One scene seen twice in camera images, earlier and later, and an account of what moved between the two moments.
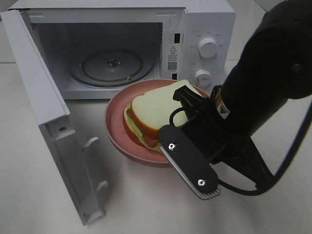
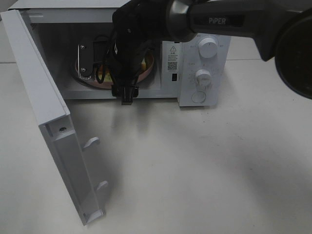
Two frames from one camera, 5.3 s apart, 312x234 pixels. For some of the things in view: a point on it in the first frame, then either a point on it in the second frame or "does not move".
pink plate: [116, 133] -> [107, 84]
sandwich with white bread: [146, 115] -> [108, 70]
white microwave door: [71, 158] does not move
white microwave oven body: [94, 46] does not move
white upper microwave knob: [207, 48] does not move
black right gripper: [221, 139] -> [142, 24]
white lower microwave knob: [203, 78] does not move
